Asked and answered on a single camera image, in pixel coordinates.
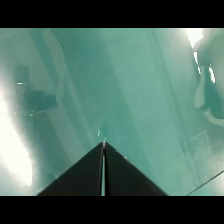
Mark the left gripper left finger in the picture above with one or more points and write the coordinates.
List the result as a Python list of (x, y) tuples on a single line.
[(85, 180)]

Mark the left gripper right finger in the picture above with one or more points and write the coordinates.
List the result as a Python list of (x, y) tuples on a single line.
[(128, 180)]

